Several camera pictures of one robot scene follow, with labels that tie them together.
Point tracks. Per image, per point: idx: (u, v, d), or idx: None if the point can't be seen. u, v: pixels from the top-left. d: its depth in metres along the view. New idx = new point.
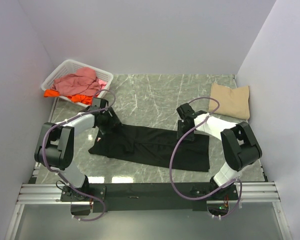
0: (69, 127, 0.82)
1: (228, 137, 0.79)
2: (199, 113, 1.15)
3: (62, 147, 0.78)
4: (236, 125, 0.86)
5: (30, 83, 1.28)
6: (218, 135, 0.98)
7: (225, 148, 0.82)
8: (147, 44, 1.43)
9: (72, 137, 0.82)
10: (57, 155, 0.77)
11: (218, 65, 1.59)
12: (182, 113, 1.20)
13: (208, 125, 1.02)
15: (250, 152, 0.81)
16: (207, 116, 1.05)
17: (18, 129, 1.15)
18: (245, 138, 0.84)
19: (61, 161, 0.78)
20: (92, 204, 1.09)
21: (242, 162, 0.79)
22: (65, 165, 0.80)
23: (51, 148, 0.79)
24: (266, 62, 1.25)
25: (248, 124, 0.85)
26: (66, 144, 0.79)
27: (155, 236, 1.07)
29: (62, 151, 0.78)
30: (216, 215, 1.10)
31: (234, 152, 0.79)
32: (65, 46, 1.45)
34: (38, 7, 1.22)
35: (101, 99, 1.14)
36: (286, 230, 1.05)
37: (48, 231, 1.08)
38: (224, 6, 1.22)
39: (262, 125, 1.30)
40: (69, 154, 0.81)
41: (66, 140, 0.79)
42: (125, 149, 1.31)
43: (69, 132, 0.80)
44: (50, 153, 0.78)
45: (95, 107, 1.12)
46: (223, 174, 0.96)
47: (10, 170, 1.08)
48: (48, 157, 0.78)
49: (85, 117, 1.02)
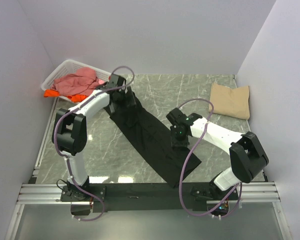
0: (81, 115, 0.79)
1: (239, 154, 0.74)
2: (194, 118, 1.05)
3: (74, 135, 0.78)
4: (242, 135, 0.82)
5: (29, 83, 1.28)
6: (223, 147, 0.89)
7: (234, 163, 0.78)
8: (147, 43, 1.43)
9: (84, 125, 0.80)
10: (70, 141, 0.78)
11: (218, 64, 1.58)
12: (174, 119, 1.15)
13: (209, 134, 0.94)
15: (259, 164, 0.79)
16: (206, 123, 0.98)
17: (17, 129, 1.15)
18: (251, 147, 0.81)
19: (73, 148, 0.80)
20: (92, 204, 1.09)
21: (253, 175, 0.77)
22: (78, 149, 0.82)
23: (65, 134, 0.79)
24: (266, 61, 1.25)
25: (255, 135, 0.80)
26: (78, 133, 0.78)
27: (155, 236, 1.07)
29: (75, 138, 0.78)
30: (216, 215, 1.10)
31: (245, 169, 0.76)
32: (65, 46, 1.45)
34: (39, 7, 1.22)
35: (119, 76, 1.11)
36: (286, 230, 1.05)
37: (47, 231, 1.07)
38: (225, 6, 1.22)
39: (263, 126, 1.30)
40: (80, 140, 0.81)
41: (77, 128, 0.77)
42: (127, 125, 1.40)
43: (80, 122, 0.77)
44: (63, 139, 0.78)
45: (112, 84, 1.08)
46: (225, 180, 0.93)
47: (10, 170, 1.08)
48: (61, 142, 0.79)
49: (100, 98, 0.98)
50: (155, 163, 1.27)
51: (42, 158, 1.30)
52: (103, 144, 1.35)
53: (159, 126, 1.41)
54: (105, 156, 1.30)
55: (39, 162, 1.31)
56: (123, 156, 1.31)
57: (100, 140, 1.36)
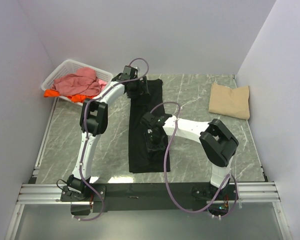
0: (104, 103, 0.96)
1: (208, 140, 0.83)
2: (165, 118, 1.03)
3: (99, 119, 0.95)
4: (209, 124, 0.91)
5: (30, 83, 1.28)
6: (195, 139, 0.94)
7: (207, 150, 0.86)
8: (147, 43, 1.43)
9: (106, 111, 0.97)
10: (94, 125, 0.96)
11: (218, 64, 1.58)
12: (147, 123, 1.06)
13: (181, 130, 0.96)
15: (229, 146, 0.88)
16: (175, 120, 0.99)
17: (18, 128, 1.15)
18: (220, 134, 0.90)
19: (100, 128, 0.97)
20: (92, 204, 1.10)
21: (226, 158, 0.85)
22: (101, 132, 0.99)
23: (91, 118, 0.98)
24: (266, 61, 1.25)
25: (220, 120, 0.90)
26: (102, 117, 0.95)
27: (154, 236, 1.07)
29: (99, 123, 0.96)
30: (216, 215, 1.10)
31: (218, 153, 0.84)
32: (65, 46, 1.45)
34: (39, 7, 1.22)
35: (131, 67, 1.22)
36: (286, 230, 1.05)
37: (47, 232, 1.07)
38: (225, 6, 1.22)
39: (263, 126, 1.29)
40: (104, 122, 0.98)
41: (101, 114, 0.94)
42: (136, 103, 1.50)
43: (103, 109, 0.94)
44: (90, 123, 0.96)
45: (126, 75, 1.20)
46: (216, 175, 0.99)
47: (11, 170, 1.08)
48: (88, 125, 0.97)
49: (117, 88, 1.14)
50: (134, 157, 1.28)
51: (42, 158, 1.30)
52: (103, 144, 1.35)
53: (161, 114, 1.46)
54: (105, 156, 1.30)
55: (39, 162, 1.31)
56: (123, 155, 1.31)
57: (100, 140, 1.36)
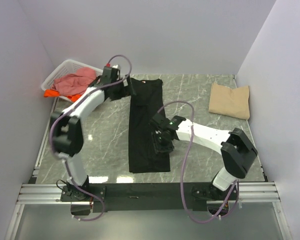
0: (77, 117, 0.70)
1: (232, 153, 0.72)
2: (177, 121, 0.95)
3: (71, 137, 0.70)
4: (229, 132, 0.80)
5: (29, 83, 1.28)
6: (212, 148, 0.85)
7: (227, 162, 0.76)
8: (147, 43, 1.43)
9: (81, 126, 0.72)
10: (65, 146, 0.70)
11: (218, 65, 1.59)
12: (157, 125, 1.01)
13: (197, 137, 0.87)
15: (249, 158, 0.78)
16: (191, 126, 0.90)
17: (18, 129, 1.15)
18: (240, 143, 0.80)
19: (72, 148, 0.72)
20: (92, 204, 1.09)
21: (247, 171, 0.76)
22: (76, 151, 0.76)
23: (61, 136, 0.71)
24: (266, 61, 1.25)
25: (242, 129, 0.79)
26: (76, 134, 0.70)
27: (154, 236, 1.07)
29: (71, 142, 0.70)
30: (216, 214, 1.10)
31: (239, 166, 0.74)
32: (65, 46, 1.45)
34: (39, 8, 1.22)
35: (112, 68, 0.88)
36: (286, 230, 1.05)
37: (48, 231, 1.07)
38: (225, 6, 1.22)
39: (263, 126, 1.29)
40: (79, 141, 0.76)
41: (73, 132, 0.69)
42: (136, 103, 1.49)
43: (76, 126, 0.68)
44: (58, 142, 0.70)
45: (106, 79, 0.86)
46: (223, 180, 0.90)
47: (10, 170, 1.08)
48: (56, 146, 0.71)
49: (95, 94, 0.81)
50: (134, 157, 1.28)
51: (42, 158, 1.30)
52: (103, 144, 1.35)
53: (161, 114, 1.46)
54: (105, 156, 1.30)
55: (40, 162, 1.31)
56: (123, 155, 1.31)
57: (100, 140, 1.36)
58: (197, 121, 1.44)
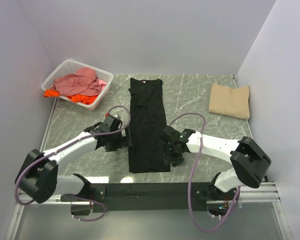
0: (54, 162, 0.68)
1: (243, 162, 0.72)
2: (187, 133, 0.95)
3: (41, 182, 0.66)
4: (239, 141, 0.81)
5: (29, 83, 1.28)
6: (223, 157, 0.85)
7: (238, 172, 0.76)
8: (147, 43, 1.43)
9: (55, 174, 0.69)
10: (31, 189, 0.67)
11: (218, 65, 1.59)
12: (168, 138, 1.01)
13: (206, 147, 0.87)
15: (262, 166, 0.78)
16: (200, 137, 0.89)
17: (18, 129, 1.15)
18: (251, 152, 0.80)
19: (37, 195, 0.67)
20: (92, 204, 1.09)
21: (260, 180, 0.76)
22: (41, 199, 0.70)
23: (32, 179, 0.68)
24: (266, 61, 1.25)
25: (251, 138, 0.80)
26: (46, 181, 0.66)
27: (154, 236, 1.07)
29: (38, 187, 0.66)
30: (216, 214, 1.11)
31: (251, 175, 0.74)
32: (65, 46, 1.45)
34: (39, 8, 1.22)
35: (115, 118, 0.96)
36: (286, 230, 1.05)
37: (48, 231, 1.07)
38: (225, 6, 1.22)
39: (263, 126, 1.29)
40: (50, 189, 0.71)
41: (44, 177, 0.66)
42: (136, 104, 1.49)
43: (49, 171, 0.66)
44: (27, 183, 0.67)
45: (106, 127, 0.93)
46: (228, 183, 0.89)
47: (10, 170, 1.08)
48: (23, 186, 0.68)
49: (85, 141, 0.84)
50: (134, 157, 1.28)
51: None
52: None
53: (161, 114, 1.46)
54: (105, 156, 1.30)
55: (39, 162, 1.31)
56: (123, 155, 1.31)
57: None
58: (197, 121, 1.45)
